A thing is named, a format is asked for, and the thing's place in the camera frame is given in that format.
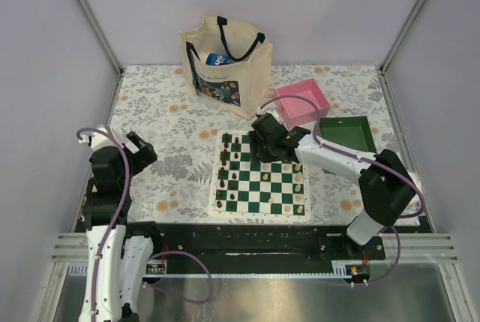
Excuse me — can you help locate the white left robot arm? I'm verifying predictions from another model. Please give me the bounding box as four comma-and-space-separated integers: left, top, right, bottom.
76, 125, 163, 321

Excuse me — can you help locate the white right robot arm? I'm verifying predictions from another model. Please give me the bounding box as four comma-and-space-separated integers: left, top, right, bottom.
250, 113, 421, 259

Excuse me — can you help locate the green white chess board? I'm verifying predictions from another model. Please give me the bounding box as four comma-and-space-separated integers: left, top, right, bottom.
208, 131, 311, 221

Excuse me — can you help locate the pink plastic box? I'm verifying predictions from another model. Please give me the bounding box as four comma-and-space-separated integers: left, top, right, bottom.
274, 78, 331, 129

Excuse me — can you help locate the floral table cloth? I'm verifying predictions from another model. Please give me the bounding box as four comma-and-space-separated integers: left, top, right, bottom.
109, 65, 399, 224

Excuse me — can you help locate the green plastic box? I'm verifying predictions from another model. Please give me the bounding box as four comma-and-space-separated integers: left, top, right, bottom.
319, 116, 377, 153

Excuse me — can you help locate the beige canvas tote bag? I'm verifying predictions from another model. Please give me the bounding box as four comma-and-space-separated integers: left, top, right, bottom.
180, 16, 273, 119

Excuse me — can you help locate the blue white bottle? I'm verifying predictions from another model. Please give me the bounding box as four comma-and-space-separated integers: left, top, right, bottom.
205, 53, 231, 66

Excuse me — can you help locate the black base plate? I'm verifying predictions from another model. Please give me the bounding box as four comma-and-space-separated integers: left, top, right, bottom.
126, 221, 386, 275

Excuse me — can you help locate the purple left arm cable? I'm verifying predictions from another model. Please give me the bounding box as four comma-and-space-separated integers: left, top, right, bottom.
76, 126, 215, 322

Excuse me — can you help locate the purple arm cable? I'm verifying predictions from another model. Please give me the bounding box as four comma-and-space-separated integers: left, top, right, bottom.
76, 126, 215, 322
257, 95, 425, 287

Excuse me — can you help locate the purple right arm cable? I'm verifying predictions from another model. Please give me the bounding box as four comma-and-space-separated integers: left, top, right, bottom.
257, 95, 425, 287

